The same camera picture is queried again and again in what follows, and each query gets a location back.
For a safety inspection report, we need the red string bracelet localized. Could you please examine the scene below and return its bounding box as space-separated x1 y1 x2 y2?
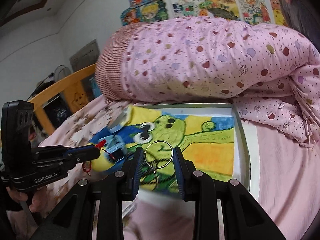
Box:
81 139 117 177

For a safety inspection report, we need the silver key ring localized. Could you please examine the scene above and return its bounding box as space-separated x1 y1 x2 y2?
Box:
143 140 174 188

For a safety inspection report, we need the person's left hand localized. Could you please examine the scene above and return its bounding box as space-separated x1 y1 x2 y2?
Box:
6 186 47 212

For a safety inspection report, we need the green frog drawing towel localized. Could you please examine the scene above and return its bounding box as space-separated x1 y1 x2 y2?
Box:
89 106 235 195

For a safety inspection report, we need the grey tray box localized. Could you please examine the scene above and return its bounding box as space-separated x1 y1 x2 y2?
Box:
109 103 252 193

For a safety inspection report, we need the standing fan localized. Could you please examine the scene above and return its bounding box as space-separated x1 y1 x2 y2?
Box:
27 64 71 101

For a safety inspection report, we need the grey door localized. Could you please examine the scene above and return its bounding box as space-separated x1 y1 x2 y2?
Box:
69 39 100 72

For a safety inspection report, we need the pink floral bed sheet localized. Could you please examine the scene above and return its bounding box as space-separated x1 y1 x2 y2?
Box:
40 96 319 239

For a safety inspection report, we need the pink apple-print quilt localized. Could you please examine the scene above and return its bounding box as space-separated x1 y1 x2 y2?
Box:
95 16 319 147

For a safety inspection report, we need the wooden bed frame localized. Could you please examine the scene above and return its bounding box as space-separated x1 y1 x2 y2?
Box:
29 64 96 135

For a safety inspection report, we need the wall of children's drawings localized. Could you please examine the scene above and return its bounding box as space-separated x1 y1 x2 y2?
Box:
120 0 286 25

